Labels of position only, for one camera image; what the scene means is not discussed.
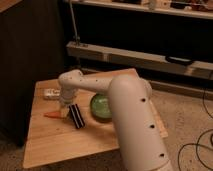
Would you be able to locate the beige wooden gripper tool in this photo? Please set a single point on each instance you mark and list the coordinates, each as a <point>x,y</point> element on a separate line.
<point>64,111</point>

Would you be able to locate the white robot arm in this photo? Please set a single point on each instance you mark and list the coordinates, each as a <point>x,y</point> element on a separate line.
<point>141,146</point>

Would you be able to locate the black white striped block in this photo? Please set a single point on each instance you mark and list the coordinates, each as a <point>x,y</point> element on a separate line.
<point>75,114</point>

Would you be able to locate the clear plastic bottle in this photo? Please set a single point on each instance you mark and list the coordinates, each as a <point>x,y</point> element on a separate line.
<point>51,94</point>

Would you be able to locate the wooden table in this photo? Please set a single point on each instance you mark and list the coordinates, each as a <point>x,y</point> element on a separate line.
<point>52,140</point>

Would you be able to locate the green round plate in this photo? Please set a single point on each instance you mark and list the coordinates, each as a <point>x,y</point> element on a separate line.
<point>99,107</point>

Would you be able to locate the metal pole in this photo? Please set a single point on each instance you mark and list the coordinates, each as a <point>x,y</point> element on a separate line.
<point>76,36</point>

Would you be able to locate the dark cabinet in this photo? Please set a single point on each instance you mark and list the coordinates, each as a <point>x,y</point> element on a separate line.
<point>31,49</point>

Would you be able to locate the upper wooden shelf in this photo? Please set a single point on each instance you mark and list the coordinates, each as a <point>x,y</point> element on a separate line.
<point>142,8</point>

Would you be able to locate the grey metal rail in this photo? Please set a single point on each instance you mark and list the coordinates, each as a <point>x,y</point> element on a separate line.
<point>138,59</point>

